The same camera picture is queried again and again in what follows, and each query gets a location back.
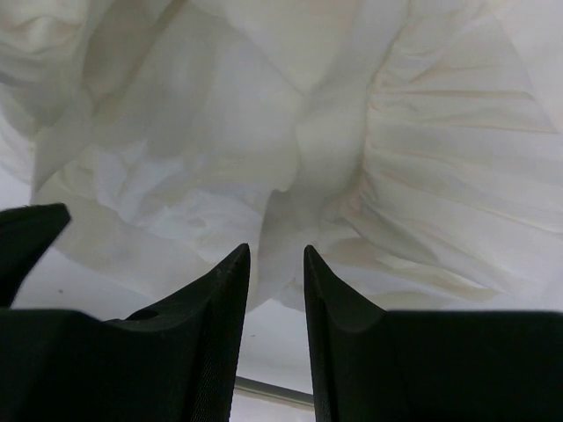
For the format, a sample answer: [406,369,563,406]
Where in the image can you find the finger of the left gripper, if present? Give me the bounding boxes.
[1,203,71,307]

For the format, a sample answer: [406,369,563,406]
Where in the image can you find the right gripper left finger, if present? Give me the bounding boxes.
[1,244,251,421]

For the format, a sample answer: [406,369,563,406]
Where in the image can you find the white skirt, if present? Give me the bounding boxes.
[1,1,562,309]

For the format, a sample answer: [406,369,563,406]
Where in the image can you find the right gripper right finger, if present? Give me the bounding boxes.
[303,247,562,421]

